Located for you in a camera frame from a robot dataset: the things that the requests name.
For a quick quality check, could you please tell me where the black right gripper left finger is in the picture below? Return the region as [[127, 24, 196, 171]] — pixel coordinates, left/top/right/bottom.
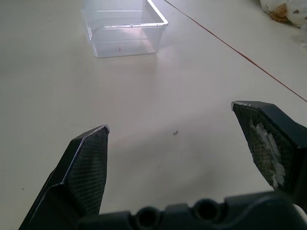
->
[[18, 124, 111, 230]]

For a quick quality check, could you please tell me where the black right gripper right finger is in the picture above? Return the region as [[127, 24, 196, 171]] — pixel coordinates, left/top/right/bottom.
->
[[230, 100, 307, 206]]

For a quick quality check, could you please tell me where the clear plastic container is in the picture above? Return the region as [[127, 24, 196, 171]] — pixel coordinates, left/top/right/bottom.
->
[[81, 0, 169, 59]]

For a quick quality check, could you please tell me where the white crumpled plastic bag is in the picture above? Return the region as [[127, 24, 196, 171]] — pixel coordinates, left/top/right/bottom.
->
[[260, 0, 307, 47]]

